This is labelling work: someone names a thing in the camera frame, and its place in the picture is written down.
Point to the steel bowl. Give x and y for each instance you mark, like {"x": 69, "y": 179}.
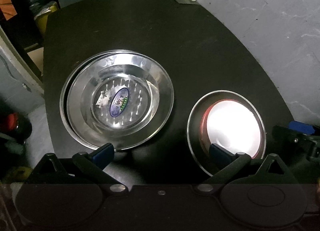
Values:
{"x": 193, "y": 128}

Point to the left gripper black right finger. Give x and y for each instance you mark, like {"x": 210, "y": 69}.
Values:
{"x": 272, "y": 170}

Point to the steel plate with sticker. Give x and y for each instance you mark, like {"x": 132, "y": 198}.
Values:
{"x": 121, "y": 99}

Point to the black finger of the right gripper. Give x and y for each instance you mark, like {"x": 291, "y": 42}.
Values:
{"x": 297, "y": 134}

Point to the yellow bucket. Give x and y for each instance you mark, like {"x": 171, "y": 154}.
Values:
{"x": 42, "y": 17}

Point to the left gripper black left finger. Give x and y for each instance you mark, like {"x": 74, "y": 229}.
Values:
{"x": 81, "y": 168}

